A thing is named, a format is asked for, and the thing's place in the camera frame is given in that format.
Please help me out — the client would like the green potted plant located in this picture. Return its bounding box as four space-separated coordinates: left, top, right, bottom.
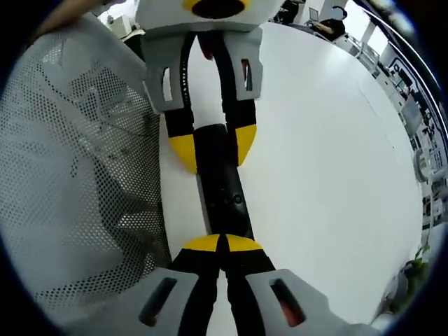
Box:
402 241 433 309

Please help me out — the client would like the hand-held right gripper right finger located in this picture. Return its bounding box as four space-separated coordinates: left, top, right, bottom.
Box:
223 233 382 336

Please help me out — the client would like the grey mesh office chair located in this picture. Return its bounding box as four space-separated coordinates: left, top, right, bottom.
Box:
0 13 173 316

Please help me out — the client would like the black remote control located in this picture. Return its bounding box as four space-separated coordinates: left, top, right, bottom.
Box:
193 122 256 243

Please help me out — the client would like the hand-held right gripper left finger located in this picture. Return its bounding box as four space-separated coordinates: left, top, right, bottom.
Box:
69 234 223 336

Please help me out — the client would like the grey plant pot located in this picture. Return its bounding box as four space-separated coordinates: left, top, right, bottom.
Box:
383 271 409 314

